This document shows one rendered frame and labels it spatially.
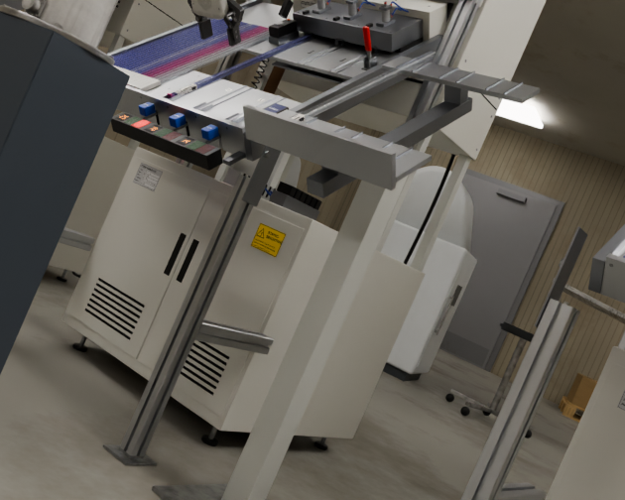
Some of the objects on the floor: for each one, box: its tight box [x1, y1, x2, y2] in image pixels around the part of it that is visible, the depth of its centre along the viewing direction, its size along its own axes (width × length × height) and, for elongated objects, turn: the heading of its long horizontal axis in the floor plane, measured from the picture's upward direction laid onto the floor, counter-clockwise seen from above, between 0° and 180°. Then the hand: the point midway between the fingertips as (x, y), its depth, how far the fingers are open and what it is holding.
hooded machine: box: [381, 166, 477, 381], centre depth 515 cm, size 72×59×134 cm
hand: (220, 37), depth 174 cm, fingers open, 8 cm apart
